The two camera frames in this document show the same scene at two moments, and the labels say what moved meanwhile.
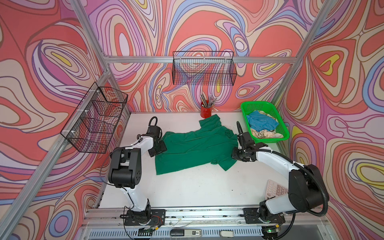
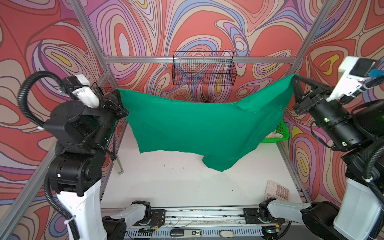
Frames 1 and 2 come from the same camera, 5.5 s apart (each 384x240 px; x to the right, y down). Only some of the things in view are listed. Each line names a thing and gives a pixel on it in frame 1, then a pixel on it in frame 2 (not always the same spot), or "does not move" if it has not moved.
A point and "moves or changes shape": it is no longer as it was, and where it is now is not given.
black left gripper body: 161,147 -> 110,112
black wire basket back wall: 206,68 does not move
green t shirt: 212,142 moves or changes shape
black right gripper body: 240,154 -> 318,97
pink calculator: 273,189 does not move
